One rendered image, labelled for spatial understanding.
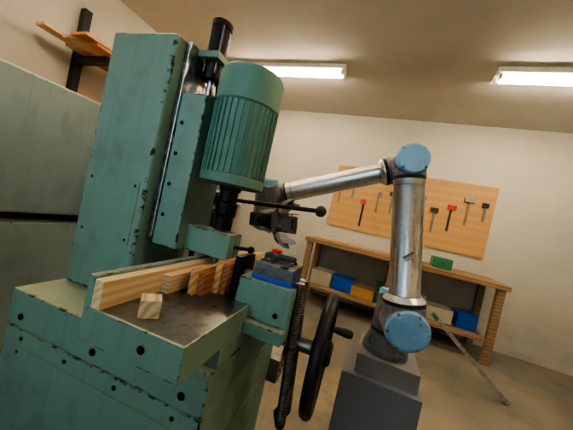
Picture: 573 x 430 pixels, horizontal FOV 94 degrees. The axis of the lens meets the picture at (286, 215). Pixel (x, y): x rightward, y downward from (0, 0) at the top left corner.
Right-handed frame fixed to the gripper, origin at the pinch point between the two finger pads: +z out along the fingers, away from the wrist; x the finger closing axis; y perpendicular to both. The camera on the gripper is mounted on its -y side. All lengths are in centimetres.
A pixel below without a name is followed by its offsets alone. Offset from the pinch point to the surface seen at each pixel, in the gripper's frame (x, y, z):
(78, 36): -115, -106, -163
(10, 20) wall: -118, -149, -177
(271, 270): 10.6, -11.1, 17.3
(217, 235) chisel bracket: 4.8, -21.7, 2.0
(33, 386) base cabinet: 44, -59, -5
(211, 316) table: 18.8, -24.4, 22.6
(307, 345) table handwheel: 28.7, 0.2, 17.9
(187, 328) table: 18.7, -29.1, 27.1
